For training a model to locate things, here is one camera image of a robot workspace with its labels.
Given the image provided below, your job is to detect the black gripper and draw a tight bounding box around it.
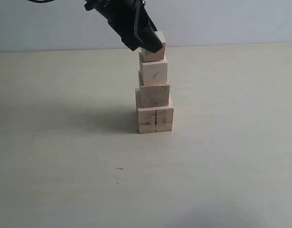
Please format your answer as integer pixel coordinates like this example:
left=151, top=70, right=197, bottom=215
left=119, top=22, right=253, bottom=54
left=84, top=0, right=162, bottom=53

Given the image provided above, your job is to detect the small wooden cube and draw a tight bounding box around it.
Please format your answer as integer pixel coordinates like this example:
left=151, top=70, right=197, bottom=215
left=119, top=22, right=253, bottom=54
left=141, top=31, right=166, bottom=62

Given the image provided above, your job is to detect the light wooden cube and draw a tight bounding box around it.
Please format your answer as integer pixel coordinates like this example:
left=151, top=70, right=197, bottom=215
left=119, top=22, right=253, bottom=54
left=139, top=52, right=168, bottom=85

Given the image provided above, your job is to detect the medium wooden cube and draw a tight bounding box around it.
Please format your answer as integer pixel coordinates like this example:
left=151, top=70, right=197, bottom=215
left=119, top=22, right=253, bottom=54
left=138, top=70, right=170, bottom=108

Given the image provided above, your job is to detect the large wooden cube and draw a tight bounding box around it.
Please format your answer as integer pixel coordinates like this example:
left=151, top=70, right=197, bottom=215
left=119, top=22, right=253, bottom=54
left=135, top=88, right=174, bottom=133

